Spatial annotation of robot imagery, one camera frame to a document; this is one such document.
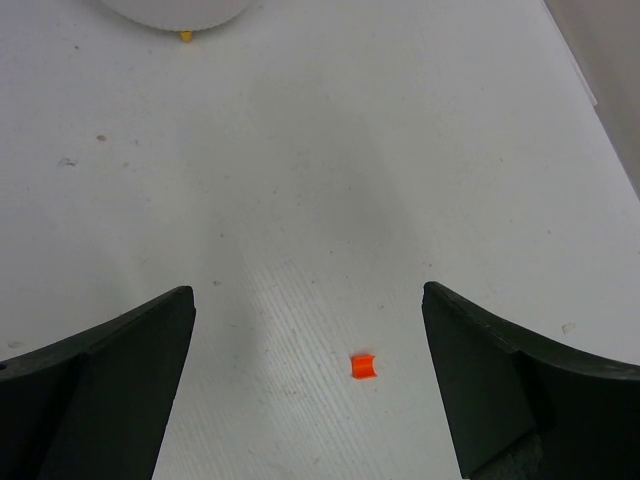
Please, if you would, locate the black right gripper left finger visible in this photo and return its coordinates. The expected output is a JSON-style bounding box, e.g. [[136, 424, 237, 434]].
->
[[1, 286, 195, 479]]

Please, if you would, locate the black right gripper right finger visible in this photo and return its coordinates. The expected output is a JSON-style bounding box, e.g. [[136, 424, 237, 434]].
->
[[422, 282, 639, 479]]

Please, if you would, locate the small orange curved piece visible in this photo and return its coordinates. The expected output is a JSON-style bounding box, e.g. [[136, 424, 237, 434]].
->
[[351, 354, 377, 380]]

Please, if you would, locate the white divided round container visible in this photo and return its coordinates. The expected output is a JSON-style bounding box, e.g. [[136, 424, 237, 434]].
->
[[102, 0, 251, 41]]

